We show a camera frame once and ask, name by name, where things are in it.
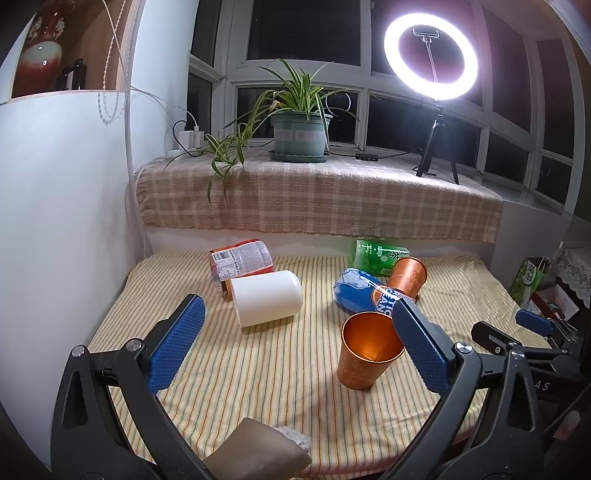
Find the dark glass bottle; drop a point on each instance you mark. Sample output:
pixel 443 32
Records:
pixel 78 74

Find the potted spider plant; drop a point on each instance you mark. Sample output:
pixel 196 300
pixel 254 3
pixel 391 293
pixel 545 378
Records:
pixel 300 131

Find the red snack packet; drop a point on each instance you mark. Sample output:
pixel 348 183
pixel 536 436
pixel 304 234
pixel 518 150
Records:
pixel 240 261

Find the green packet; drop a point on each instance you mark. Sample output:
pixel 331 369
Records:
pixel 375 256

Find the brown cushion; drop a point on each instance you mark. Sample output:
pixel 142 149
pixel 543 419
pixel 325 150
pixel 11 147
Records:
pixel 254 452

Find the plaid beige cloth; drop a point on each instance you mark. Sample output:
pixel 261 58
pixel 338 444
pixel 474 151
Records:
pixel 323 203

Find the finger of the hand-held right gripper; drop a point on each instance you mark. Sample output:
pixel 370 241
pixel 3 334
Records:
pixel 534 321
pixel 490 336

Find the white cup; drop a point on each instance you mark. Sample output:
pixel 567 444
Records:
pixel 268 299

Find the green pot saucer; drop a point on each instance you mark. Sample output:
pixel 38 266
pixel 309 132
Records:
pixel 298 158

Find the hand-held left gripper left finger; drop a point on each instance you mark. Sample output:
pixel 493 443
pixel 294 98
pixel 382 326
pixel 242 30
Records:
pixel 178 341

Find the grey knit cloth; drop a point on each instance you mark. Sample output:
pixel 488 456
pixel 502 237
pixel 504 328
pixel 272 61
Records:
pixel 295 436

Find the white charger plug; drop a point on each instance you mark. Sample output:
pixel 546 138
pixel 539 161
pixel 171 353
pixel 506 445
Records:
pixel 185 138
pixel 198 138

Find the black tripod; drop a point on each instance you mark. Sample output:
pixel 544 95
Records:
pixel 434 134

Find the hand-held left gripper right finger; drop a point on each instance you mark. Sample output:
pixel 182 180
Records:
pixel 422 346

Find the copper metal cup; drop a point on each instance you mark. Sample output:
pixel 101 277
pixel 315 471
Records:
pixel 356 364
pixel 407 278

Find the white power strip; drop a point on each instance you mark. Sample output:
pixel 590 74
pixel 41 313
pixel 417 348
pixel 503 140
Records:
pixel 178 152

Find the green carton box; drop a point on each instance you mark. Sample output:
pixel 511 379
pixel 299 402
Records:
pixel 526 279

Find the yellow striped mat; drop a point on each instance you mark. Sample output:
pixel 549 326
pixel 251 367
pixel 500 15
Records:
pixel 277 374

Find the white lace cloth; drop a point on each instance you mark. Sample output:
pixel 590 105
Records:
pixel 575 272

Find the red green ceramic vase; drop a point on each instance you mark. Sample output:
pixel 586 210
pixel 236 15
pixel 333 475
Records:
pixel 39 55

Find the blue printed cup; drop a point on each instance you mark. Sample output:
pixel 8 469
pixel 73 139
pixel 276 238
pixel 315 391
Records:
pixel 354 288

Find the phone holder clamp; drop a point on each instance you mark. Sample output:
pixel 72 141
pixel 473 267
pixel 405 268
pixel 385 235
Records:
pixel 425 33

